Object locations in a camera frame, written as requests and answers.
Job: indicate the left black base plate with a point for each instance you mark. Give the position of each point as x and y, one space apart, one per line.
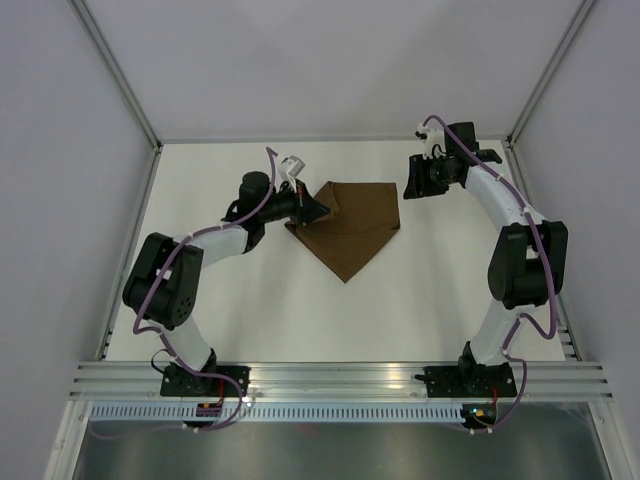
177 382

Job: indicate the aluminium mounting rail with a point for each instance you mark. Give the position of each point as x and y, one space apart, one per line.
553 381

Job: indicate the white slotted cable duct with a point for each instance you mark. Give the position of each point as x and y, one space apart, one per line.
283 412

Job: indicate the brown cloth napkin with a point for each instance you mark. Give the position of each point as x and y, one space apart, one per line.
364 218

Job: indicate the aluminium frame post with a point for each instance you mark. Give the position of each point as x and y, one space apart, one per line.
573 29
94 33

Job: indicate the right aluminium frame post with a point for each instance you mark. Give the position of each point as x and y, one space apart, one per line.
573 29

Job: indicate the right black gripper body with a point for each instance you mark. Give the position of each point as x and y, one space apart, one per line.
439 176

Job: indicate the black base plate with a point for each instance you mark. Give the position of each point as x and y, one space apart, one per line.
177 382
454 382

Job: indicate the left aluminium frame post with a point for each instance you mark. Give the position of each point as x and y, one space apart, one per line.
94 33

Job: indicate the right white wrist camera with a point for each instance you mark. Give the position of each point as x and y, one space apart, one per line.
433 140

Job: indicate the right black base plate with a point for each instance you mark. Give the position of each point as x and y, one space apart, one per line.
454 382

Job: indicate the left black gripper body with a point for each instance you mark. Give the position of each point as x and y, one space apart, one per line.
288 204

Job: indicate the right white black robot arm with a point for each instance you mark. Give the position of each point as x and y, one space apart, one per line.
526 270

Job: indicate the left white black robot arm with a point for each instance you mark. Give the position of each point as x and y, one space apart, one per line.
163 284

